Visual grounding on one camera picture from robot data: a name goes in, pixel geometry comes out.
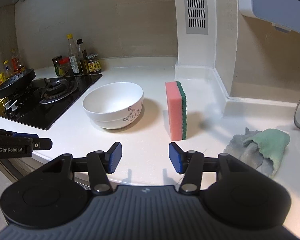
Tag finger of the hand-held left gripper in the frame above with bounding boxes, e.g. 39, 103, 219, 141
0, 127, 38, 140
0, 138, 53, 159

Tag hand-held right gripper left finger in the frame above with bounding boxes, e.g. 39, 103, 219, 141
41, 142, 123, 196

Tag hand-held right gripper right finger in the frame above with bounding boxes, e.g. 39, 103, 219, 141
169, 142, 243, 195

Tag pink and green sponge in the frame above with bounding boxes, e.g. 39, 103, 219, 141
165, 81, 188, 141

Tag white patterned bowl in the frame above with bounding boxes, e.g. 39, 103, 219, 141
82, 82, 144, 130

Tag black glass cooktop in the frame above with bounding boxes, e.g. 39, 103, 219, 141
0, 74, 103, 131

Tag black frying pan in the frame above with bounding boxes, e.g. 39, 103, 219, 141
0, 69, 37, 99

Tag gas burner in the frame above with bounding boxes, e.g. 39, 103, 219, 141
39, 78, 78, 105

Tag small yellow cap bottle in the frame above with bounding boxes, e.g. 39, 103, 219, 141
2, 60, 13, 80

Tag grey cloth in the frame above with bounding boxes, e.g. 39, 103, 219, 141
223, 127, 274, 178

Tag red label bottle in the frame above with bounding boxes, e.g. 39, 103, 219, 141
10, 49, 22, 72

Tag dark lid green label jar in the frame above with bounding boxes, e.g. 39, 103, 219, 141
52, 56, 64, 77

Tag red lid jar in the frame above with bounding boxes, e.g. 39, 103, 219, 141
59, 57, 75, 78

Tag yellow cap clear bottle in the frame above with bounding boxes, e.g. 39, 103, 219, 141
66, 34, 81, 76

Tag black cap oil bottle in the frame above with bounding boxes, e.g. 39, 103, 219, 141
76, 39, 91, 75

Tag checkered lid sauce jar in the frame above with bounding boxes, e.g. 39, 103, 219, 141
86, 53, 102, 74

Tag green cloth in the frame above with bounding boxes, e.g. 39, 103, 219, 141
242, 128, 290, 178

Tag grey vent grille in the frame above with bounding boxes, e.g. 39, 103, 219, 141
182, 0, 208, 34

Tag white wall appliance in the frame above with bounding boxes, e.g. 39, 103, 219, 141
239, 0, 300, 35

